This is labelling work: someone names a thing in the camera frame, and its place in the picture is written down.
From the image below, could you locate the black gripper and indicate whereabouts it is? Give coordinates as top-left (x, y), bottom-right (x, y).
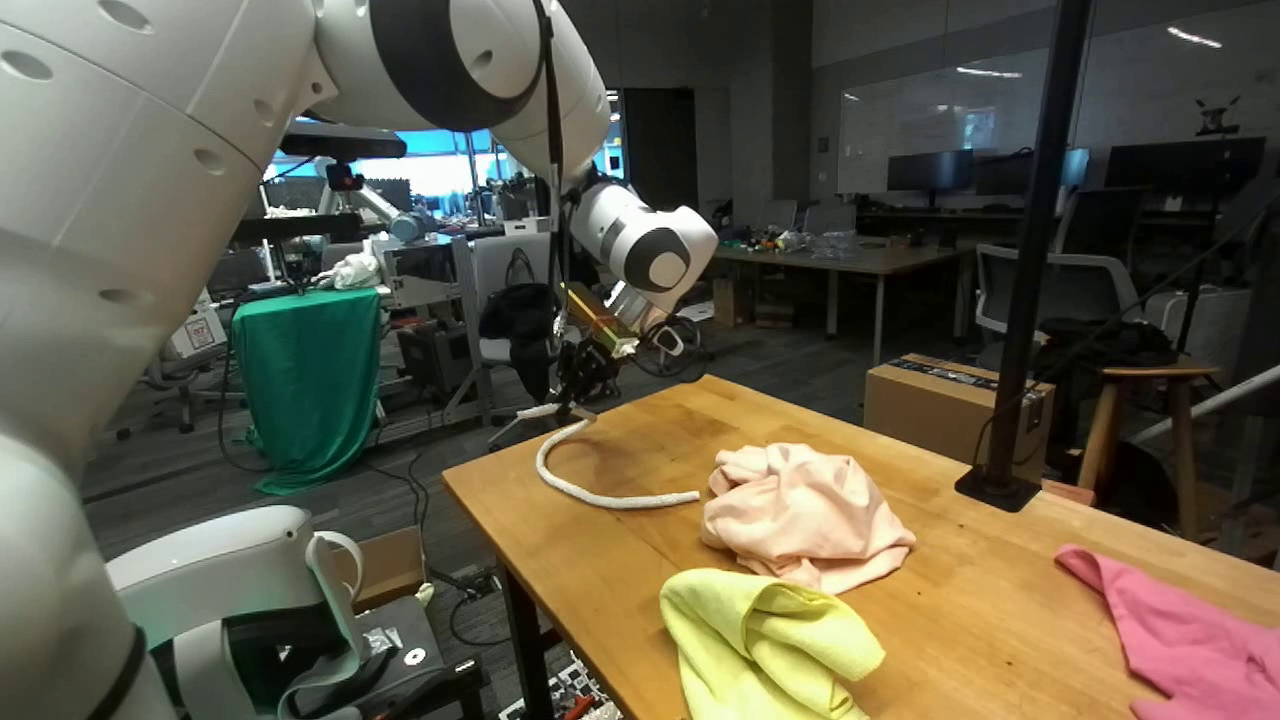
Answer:
top-left (552, 336), bottom-right (623, 427)

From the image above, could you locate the white braided rope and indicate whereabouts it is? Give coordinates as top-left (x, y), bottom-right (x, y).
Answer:
top-left (512, 400), bottom-right (707, 516)

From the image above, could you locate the cream garment with drawstring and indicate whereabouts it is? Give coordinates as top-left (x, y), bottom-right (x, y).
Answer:
top-left (696, 441), bottom-right (922, 595)

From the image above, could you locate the yellow cloth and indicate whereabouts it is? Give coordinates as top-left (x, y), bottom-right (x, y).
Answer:
top-left (655, 564), bottom-right (893, 720)

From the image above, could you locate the pink cloth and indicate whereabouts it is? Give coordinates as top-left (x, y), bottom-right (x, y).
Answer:
top-left (1055, 543), bottom-right (1280, 720)

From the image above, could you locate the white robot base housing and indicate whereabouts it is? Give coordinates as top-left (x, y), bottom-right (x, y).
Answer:
top-left (105, 500), bottom-right (373, 720)

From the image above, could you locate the black office chair with jacket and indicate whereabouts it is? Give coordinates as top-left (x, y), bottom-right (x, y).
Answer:
top-left (475, 279), bottom-right (574, 404)

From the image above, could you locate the brown wooden board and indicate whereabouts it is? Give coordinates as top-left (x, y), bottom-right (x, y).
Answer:
top-left (332, 525), bottom-right (433, 617)

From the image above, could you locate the green draped cloth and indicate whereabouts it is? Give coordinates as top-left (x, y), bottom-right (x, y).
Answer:
top-left (228, 289), bottom-right (391, 505)

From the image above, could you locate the power strip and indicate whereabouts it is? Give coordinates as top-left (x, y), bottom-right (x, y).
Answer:
top-left (538, 654), bottom-right (623, 720)

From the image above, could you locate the black controller box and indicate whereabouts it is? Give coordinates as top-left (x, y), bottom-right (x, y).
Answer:
top-left (351, 595), bottom-right (464, 720)

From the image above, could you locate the long wooden desk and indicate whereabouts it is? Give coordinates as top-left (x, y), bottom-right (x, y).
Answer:
top-left (711, 235), bottom-right (966, 368)

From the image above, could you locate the cardboard box with black tape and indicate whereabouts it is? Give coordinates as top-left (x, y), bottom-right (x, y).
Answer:
top-left (861, 348), bottom-right (1059, 473)

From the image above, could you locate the white sign board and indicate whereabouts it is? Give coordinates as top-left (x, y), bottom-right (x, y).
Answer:
top-left (163, 295), bottom-right (234, 368)

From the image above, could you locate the black vertical stand pole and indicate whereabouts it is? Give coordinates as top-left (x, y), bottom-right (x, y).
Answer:
top-left (955, 0), bottom-right (1095, 516)

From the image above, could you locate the white mesh office chair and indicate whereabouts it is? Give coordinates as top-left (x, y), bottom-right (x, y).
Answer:
top-left (974, 238), bottom-right (1147, 343)

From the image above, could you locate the black bag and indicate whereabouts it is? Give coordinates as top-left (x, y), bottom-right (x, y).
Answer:
top-left (1037, 318), bottom-right (1184, 473)

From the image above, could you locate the wooden stool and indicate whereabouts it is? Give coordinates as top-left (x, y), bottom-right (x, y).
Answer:
top-left (1076, 361), bottom-right (1226, 537)

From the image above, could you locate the wide black monitor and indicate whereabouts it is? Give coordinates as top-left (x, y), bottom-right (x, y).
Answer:
top-left (1103, 131), bottom-right (1271, 206)

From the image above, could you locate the black cable with silver connector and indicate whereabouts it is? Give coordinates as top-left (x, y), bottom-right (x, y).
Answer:
top-left (531, 0), bottom-right (578, 404)

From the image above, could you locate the black mount bar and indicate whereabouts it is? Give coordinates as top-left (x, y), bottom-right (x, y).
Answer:
top-left (234, 206), bottom-right (365, 256)

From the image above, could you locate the black bar camera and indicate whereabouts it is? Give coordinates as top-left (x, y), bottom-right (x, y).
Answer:
top-left (275, 118), bottom-right (411, 165)

